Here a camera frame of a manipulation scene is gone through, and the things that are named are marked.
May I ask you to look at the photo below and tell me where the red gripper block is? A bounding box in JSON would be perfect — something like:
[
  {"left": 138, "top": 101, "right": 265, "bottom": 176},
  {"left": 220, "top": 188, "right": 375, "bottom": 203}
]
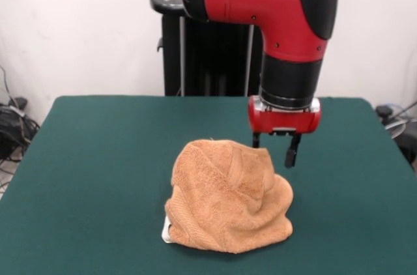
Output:
[{"left": 248, "top": 95, "right": 322, "bottom": 169}]

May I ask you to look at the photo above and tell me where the orange terry towel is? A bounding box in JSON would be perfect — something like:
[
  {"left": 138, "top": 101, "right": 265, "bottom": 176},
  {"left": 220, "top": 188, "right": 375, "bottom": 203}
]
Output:
[{"left": 162, "top": 137, "right": 295, "bottom": 246}]

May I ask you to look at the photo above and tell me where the dark green table cloth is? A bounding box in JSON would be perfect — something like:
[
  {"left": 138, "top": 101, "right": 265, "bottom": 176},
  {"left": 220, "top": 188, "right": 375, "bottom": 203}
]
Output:
[{"left": 0, "top": 94, "right": 417, "bottom": 275}]

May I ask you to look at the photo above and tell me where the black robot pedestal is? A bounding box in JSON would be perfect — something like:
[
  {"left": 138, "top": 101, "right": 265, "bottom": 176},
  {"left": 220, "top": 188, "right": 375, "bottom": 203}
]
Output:
[{"left": 149, "top": 0, "right": 265, "bottom": 97}]

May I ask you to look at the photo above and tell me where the black cable tangle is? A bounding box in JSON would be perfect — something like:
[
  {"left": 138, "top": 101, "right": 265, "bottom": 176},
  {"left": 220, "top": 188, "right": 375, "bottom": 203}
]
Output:
[{"left": 0, "top": 66, "right": 42, "bottom": 191}]

